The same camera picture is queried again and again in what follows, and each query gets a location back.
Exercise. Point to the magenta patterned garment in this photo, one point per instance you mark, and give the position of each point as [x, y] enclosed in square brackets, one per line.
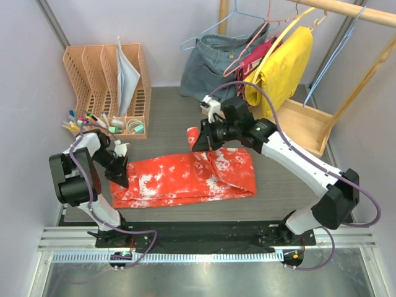
[254, 57]

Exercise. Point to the bunch of coloured pens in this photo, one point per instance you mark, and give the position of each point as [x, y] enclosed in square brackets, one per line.
[74, 122]

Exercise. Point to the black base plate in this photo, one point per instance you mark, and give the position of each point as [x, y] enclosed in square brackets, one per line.
[221, 237]

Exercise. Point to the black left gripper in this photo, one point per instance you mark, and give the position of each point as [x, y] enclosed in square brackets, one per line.
[119, 174]

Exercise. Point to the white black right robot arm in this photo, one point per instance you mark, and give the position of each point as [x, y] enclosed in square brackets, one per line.
[337, 195]

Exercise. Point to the yellow garment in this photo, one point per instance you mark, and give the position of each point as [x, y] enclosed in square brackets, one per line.
[285, 67]

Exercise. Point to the white papers in organizer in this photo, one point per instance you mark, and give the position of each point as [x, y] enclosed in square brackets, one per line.
[127, 80]

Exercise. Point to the orange plastic file organizer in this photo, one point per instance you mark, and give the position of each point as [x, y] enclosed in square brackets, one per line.
[92, 70]

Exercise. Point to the blue denim shorts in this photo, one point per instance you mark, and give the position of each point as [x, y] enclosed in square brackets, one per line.
[211, 56]

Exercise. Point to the blue wire hanger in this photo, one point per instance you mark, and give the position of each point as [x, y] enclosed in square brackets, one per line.
[346, 36]
[221, 25]

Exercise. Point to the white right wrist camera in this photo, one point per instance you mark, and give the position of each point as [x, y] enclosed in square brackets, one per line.
[212, 107]

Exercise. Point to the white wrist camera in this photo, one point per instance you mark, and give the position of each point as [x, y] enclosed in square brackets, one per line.
[212, 107]
[120, 149]

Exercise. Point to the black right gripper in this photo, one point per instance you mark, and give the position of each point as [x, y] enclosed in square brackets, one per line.
[206, 142]

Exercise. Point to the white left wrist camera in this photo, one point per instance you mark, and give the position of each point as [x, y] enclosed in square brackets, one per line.
[120, 149]

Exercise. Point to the orange tie-dye trousers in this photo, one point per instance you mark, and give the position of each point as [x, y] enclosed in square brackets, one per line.
[187, 178]

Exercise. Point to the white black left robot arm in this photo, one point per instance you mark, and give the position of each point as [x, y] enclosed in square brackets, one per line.
[77, 183]

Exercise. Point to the wooden clothes rack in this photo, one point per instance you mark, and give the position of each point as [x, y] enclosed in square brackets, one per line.
[310, 127]

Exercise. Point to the yellow wooden hanger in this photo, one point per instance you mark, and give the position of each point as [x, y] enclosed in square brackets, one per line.
[274, 46]

